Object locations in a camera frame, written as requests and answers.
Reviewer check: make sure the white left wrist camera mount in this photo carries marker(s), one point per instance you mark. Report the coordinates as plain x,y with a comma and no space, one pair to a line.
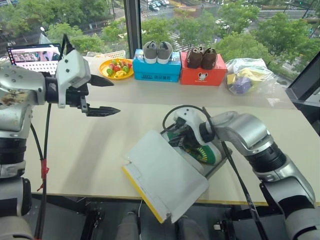
72,67

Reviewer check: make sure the laptop with white keyboard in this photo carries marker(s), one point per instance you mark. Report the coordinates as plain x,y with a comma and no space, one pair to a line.
30,56

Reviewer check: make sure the green toy fruit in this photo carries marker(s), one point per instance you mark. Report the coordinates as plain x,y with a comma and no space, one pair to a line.
109,71

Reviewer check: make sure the clear plastic bag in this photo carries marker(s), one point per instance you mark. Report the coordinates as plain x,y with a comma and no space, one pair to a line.
262,75

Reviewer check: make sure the yellow block in bag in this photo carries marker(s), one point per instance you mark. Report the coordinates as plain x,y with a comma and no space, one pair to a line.
250,74

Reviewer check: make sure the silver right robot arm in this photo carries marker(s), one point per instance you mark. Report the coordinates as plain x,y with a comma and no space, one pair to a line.
250,130

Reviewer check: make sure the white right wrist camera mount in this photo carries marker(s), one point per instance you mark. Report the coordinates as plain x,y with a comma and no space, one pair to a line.
193,117

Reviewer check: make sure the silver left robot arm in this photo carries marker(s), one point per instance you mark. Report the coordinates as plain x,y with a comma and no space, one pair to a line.
15,82

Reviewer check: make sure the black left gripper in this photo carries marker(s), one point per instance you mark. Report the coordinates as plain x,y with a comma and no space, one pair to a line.
75,96

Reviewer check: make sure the red toy fruit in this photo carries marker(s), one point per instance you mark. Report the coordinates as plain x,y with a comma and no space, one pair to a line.
116,67

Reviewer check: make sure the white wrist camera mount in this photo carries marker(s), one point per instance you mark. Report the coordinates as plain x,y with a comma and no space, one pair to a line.
72,67
193,117

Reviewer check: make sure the red shoebox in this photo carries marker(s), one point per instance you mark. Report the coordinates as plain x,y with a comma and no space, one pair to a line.
200,76

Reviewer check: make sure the grey canvas shoe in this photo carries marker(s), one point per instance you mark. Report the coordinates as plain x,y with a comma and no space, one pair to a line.
150,53
164,53

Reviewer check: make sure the yellow toy fruit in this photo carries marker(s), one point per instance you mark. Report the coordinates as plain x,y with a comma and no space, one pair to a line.
120,74

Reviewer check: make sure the yellow plate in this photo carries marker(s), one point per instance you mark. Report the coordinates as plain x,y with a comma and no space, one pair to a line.
103,67

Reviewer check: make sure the brown suede shoe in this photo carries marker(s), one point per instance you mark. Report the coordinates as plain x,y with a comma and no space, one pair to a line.
208,59
194,58

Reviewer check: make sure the black monitor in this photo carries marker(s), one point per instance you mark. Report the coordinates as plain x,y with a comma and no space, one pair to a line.
307,75

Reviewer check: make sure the dark window frame post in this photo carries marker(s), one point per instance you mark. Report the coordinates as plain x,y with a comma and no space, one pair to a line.
133,27

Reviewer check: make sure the white shoebox with yellow lid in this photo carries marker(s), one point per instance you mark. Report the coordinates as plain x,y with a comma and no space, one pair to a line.
160,170

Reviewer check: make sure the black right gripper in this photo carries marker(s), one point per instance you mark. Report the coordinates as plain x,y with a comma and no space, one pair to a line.
182,140

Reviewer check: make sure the purple block in bag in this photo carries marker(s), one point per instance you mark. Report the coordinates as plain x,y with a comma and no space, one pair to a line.
241,85

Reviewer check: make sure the white plastic basket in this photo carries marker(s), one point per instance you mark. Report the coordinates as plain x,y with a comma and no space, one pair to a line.
112,54

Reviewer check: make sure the blue shoebox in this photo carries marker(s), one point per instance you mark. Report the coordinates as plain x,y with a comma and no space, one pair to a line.
155,68

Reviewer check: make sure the black table frame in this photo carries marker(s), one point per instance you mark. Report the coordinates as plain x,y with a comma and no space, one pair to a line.
75,215

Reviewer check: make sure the green and white shoe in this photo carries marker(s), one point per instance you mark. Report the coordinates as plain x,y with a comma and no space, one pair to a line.
212,153

